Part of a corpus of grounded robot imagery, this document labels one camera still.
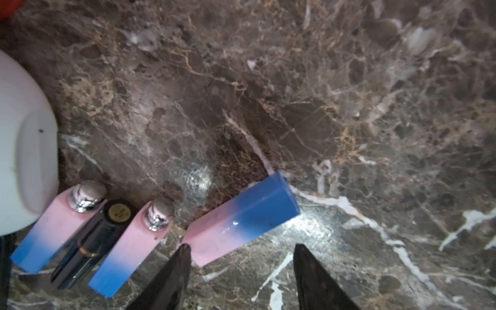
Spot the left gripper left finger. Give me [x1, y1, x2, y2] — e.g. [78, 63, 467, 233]
[126, 244, 191, 310]

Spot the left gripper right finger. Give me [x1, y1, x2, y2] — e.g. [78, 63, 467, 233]
[293, 244, 359, 310]

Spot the dark metallic lipstick tube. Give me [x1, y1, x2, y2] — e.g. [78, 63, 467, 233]
[50, 199, 138, 290]

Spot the pink blue lipstick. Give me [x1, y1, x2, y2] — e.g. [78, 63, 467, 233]
[10, 180, 107, 274]
[182, 172, 300, 267]

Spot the red pencil cup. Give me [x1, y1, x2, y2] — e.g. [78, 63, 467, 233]
[0, 0, 24, 11]

